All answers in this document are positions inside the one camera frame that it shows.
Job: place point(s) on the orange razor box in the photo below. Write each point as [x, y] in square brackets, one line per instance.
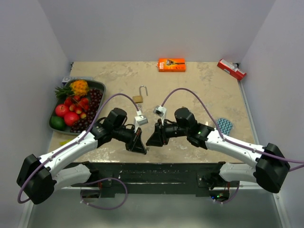
[171, 65]

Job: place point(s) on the green lime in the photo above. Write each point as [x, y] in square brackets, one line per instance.
[58, 123]

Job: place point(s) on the red white box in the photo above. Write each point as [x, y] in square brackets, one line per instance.
[234, 71]

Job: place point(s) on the blue zigzag patterned pouch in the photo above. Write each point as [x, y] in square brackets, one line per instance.
[225, 126]

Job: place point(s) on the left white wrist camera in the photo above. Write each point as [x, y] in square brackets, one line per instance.
[139, 120]

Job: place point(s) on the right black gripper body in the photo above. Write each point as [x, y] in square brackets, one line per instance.
[171, 130]

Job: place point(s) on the yellow green bottle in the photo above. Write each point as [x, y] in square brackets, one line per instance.
[64, 142]

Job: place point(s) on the brass padlock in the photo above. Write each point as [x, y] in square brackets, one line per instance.
[138, 99]

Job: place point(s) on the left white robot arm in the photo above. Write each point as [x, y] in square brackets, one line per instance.
[39, 176]

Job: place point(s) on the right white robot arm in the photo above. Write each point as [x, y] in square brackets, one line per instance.
[264, 165]

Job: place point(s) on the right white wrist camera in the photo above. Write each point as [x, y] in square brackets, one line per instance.
[161, 112]

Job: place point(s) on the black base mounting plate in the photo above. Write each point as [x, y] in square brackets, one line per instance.
[199, 179]

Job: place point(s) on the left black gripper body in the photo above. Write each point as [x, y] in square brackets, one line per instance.
[125, 135]

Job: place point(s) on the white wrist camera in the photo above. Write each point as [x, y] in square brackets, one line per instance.
[139, 120]
[161, 112]

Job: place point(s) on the red apple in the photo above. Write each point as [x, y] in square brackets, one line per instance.
[61, 110]
[70, 118]

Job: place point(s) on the small white blue box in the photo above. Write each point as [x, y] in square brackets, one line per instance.
[66, 79]

